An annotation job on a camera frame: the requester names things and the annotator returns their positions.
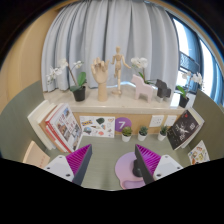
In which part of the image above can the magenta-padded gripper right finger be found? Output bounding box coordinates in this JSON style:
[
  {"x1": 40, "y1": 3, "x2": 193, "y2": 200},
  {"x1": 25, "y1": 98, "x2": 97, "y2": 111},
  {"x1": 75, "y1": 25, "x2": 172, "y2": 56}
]
[{"x1": 134, "y1": 143, "x2": 184, "y2": 185}]

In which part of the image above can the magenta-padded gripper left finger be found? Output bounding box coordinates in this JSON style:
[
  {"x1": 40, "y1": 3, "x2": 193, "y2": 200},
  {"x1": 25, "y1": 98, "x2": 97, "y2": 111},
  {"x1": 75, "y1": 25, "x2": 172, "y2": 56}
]
[{"x1": 43, "y1": 143, "x2": 94, "y2": 187}]

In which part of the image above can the black computer mouse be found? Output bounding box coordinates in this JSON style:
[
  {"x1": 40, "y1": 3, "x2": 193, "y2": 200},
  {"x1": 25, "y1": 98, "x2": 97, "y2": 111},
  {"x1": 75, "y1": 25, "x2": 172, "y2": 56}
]
[{"x1": 132, "y1": 158, "x2": 144, "y2": 178}]

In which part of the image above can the purple mouse pad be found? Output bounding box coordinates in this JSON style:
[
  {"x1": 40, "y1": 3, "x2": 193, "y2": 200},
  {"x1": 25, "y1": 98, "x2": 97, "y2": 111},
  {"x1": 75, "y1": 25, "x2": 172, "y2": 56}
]
[{"x1": 114, "y1": 151, "x2": 148, "y2": 190}]

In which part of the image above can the small plant in white pot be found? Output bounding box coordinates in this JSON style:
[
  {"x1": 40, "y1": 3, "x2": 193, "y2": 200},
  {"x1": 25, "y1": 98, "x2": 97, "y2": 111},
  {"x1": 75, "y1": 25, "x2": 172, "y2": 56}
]
[
  {"x1": 137, "y1": 125, "x2": 149, "y2": 142},
  {"x1": 157, "y1": 125, "x2": 169, "y2": 142},
  {"x1": 121, "y1": 126, "x2": 133, "y2": 143}
]

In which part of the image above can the beige wooden board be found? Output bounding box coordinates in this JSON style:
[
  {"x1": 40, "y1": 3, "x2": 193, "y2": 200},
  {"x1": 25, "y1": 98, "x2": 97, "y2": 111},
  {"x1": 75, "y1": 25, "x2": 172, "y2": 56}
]
[{"x1": 22, "y1": 140, "x2": 51, "y2": 169}]

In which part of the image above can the colourful sticker sheet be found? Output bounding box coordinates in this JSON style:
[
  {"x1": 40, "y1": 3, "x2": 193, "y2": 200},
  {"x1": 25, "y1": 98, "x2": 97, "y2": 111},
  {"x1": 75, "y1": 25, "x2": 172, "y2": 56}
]
[{"x1": 187, "y1": 139, "x2": 211, "y2": 166}]

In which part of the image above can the magazine with photo cover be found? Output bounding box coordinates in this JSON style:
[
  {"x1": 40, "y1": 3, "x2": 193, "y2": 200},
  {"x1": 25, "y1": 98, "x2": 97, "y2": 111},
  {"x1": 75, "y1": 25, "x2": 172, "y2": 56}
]
[{"x1": 44, "y1": 103, "x2": 84, "y2": 154}]

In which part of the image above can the black book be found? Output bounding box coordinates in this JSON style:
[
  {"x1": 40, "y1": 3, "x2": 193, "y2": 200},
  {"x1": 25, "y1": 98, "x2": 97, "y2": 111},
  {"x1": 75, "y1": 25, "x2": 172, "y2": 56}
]
[{"x1": 166, "y1": 109, "x2": 201, "y2": 151}]

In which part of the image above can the brown book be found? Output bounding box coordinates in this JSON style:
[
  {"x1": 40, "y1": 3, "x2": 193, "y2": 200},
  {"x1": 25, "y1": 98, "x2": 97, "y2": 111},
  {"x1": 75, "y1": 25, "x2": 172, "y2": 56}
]
[{"x1": 38, "y1": 103, "x2": 64, "y2": 153}]

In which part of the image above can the white card with pictures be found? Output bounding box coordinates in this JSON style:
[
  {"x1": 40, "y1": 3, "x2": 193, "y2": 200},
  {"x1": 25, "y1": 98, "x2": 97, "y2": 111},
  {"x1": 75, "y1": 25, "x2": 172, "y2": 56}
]
[{"x1": 78, "y1": 115, "x2": 116, "y2": 139}]

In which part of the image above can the white-paged book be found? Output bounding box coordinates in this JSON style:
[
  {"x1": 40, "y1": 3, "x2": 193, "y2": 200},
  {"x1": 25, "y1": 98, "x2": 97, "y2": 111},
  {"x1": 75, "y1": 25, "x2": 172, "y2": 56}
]
[{"x1": 181, "y1": 107, "x2": 206, "y2": 149}]

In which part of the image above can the purple round disc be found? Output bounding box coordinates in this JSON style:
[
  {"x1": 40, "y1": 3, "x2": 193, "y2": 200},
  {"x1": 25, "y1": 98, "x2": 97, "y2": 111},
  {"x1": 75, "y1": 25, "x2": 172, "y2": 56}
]
[{"x1": 114, "y1": 116, "x2": 133, "y2": 133}]

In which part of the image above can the white orchid in black pot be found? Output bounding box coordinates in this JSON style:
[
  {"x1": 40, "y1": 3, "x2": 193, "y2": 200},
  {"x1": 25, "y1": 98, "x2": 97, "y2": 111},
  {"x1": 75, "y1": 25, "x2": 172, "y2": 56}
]
[
  {"x1": 45, "y1": 58, "x2": 88, "y2": 103},
  {"x1": 130, "y1": 56, "x2": 155, "y2": 86},
  {"x1": 175, "y1": 70, "x2": 204, "y2": 109}
]

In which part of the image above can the dark horse figurine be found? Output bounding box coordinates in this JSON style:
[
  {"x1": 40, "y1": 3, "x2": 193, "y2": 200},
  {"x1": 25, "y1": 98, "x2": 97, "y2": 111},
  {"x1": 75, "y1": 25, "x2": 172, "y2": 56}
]
[{"x1": 154, "y1": 78, "x2": 172, "y2": 100}]

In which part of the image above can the pink horse figurine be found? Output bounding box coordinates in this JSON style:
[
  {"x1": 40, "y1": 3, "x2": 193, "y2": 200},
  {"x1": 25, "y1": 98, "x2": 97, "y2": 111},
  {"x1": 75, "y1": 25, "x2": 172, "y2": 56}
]
[{"x1": 130, "y1": 73, "x2": 154, "y2": 103}]

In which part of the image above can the wooden hand model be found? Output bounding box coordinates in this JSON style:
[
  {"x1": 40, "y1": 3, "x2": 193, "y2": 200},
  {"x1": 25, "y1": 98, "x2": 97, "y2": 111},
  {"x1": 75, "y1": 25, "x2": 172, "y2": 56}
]
[{"x1": 90, "y1": 56, "x2": 110, "y2": 102}]

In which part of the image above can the wooden mannequin figure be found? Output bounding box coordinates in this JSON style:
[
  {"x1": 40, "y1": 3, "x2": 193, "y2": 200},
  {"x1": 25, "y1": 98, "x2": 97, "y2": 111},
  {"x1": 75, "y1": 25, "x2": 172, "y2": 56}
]
[{"x1": 110, "y1": 46, "x2": 132, "y2": 96}]

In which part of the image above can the grey curtain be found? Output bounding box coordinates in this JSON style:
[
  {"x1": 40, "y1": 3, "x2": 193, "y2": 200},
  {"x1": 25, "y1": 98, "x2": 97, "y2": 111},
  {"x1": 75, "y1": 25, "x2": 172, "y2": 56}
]
[{"x1": 40, "y1": 0, "x2": 181, "y2": 93}]

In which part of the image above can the white wall socket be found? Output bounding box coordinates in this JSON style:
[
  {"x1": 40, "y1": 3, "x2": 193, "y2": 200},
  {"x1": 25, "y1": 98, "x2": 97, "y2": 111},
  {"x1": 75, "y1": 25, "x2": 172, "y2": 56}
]
[
  {"x1": 164, "y1": 114, "x2": 178, "y2": 128},
  {"x1": 148, "y1": 114, "x2": 165, "y2": 128}
]

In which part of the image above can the window with dark frame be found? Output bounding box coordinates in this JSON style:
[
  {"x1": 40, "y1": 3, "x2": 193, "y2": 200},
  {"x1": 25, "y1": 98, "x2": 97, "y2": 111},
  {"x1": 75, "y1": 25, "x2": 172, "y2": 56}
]
[{"x1": 171, "y1": 13, "x2": 224, "y2": 104}]

